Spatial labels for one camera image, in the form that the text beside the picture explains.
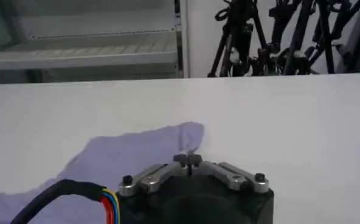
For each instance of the white empty display shelf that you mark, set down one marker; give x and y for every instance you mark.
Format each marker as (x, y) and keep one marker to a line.
(92, 45)

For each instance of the black tripod with camera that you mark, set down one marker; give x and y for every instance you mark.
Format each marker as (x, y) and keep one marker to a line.
(237, 39)
(327, 36)
(292, 45)
(359, 39)

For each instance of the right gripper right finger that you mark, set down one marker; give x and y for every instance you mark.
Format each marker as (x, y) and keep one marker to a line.
(231, 178)

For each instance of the purple shirt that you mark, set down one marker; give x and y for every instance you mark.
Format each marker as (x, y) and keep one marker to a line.
(122, 152)

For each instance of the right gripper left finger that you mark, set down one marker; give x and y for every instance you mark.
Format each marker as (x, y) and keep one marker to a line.
(155, 179)

